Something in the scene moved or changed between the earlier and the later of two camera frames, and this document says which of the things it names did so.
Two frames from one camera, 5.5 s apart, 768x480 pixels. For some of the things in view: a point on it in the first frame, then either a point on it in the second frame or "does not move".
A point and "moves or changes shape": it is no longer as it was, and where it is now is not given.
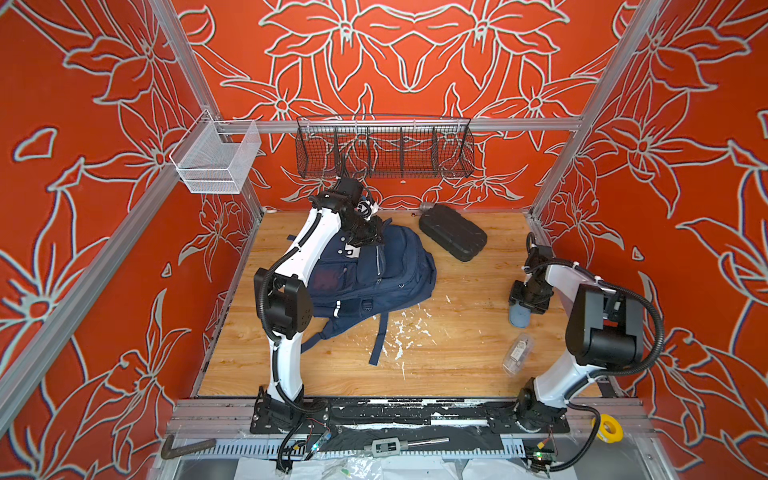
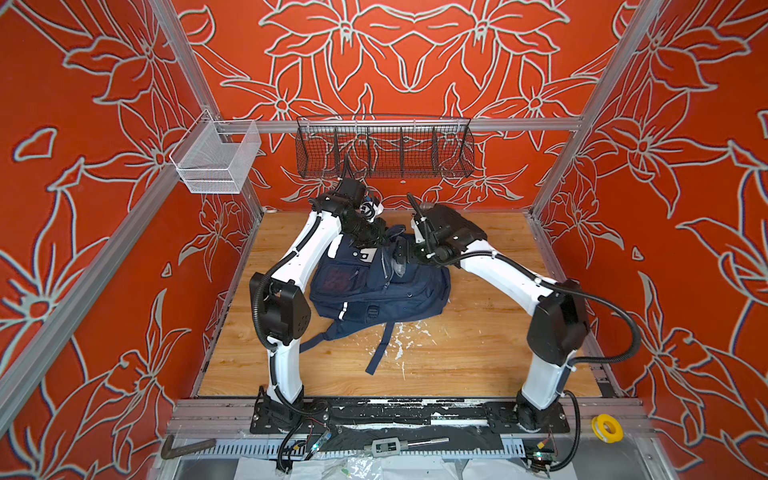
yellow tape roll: x=609 y=430 does not move
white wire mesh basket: x=212 y=156 does not move
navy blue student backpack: x=375 y=280 moves or changes shape
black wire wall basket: x=385 y=146 does not move
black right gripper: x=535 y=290 -> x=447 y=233
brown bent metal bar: x=168 y=452 does not move
